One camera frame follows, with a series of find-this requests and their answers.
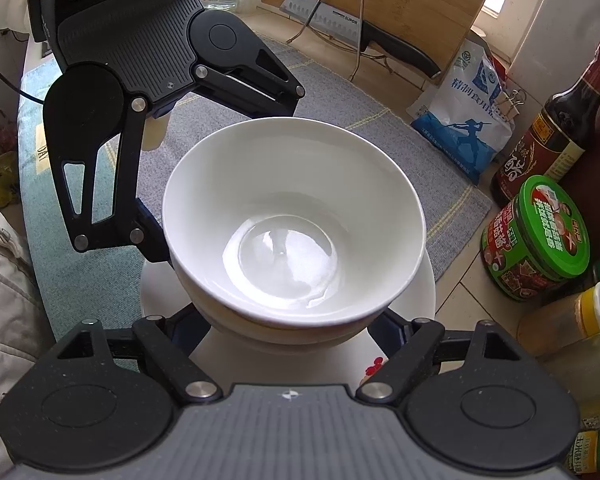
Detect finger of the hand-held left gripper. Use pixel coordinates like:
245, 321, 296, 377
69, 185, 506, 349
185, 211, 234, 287
191, 34, 307, 121
46, 96, 175, 266

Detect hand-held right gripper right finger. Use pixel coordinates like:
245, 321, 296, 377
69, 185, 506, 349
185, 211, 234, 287
356, 310, 523, 405

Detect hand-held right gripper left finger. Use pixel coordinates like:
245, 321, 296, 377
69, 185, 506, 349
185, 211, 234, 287
47, 305, 223, 406

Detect plain white bowl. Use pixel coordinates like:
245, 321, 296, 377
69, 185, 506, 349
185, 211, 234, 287
161, 117, 427, 322

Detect white plate with fruit print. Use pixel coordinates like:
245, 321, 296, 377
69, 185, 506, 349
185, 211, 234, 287
139, 252, 437, 397

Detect grey and teal checked towel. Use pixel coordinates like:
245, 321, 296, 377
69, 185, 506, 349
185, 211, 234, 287
17, 35, 495, 361

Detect bamboo cutting board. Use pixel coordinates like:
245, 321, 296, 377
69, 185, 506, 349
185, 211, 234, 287
261, 0, 506, 81

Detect person's beige jacket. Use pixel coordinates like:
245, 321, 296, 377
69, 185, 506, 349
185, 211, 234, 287
0, 195, 48, 480

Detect green lidded sauce tub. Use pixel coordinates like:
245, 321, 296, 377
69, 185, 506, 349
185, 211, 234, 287
481, 175, 592, 303

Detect spice jar with yellow cap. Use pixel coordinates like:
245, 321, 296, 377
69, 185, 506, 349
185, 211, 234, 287
517, 282, 600, 356

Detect blue and white salt bag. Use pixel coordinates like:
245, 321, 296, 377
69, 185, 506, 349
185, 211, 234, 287
410, 40, 513, 186

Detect glass bottle with red cap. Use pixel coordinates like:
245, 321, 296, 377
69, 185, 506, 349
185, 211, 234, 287
535, 327, 600, 431

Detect metal binder clips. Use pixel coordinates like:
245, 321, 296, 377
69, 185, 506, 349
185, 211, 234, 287
495, 87, 527, 121

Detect oil bottle with green label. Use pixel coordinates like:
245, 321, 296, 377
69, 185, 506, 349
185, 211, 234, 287
565, 427, 600, 478

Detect dark vinegar bottle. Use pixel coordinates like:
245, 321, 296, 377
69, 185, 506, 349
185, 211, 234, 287
490, 37, 600, 208

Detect metal wire rack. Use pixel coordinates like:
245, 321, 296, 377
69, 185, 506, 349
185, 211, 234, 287
286, 0, 396, 81

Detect black cable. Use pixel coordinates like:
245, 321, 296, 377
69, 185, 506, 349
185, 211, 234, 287
0, 42, 47, 106

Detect black handled kitchen knife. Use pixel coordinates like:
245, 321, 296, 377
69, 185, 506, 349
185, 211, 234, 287
281, 0, 443, 81

